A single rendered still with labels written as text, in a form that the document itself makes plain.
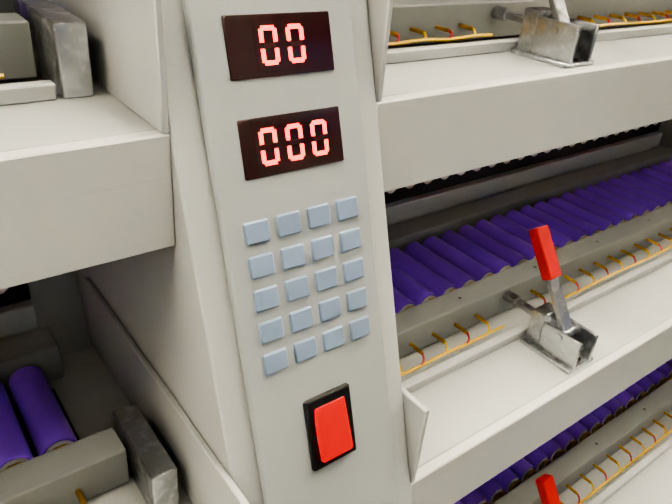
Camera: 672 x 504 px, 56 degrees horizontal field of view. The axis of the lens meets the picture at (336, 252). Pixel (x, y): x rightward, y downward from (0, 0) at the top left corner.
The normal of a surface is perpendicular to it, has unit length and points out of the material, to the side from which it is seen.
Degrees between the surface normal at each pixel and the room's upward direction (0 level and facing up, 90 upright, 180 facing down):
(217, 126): 90
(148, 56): 90
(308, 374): 90
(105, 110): 18
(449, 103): 108
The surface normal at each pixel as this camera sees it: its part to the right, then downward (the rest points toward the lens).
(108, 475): 0.60, 0.44
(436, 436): 0.08, -0.86
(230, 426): 0.59, 0.15
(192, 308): -0.80, 0.25
